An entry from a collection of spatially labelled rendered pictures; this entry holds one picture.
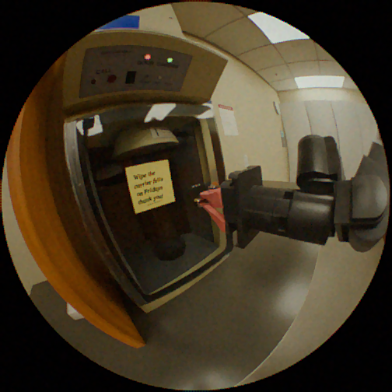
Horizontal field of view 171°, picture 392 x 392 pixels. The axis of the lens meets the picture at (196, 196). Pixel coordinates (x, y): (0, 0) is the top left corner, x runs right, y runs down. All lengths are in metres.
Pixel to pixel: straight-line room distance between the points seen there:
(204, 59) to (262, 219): 0.30
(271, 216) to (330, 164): 0.09
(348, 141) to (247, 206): 3.07
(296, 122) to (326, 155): 2.94
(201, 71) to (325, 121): 2.91
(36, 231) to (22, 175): 0.06
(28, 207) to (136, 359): 0.35
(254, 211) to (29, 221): 0.25
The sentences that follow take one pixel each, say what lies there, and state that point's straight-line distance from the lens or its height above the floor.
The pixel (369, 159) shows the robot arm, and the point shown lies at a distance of 0.15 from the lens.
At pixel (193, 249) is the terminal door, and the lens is 0.32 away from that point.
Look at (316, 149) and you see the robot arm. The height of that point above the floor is 1.27.
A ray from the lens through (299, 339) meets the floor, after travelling 1.39.
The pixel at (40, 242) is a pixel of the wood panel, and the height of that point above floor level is 1.24.
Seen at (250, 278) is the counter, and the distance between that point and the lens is 0.42.
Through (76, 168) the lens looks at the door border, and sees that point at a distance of 0.23.
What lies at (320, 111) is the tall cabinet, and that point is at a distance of 3.14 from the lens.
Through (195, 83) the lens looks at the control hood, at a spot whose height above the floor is 1.44.
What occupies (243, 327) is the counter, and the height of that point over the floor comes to 0.94.
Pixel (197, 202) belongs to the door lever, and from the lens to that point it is 0.22.
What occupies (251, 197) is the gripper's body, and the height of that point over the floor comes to 1.22.
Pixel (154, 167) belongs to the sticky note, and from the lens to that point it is 0.24.
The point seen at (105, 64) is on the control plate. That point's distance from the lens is 0.25.
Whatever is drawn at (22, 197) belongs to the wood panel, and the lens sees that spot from 0.19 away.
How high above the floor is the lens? 1.28
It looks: 16 degrees down
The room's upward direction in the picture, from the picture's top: 11 degrees counter-clockwise
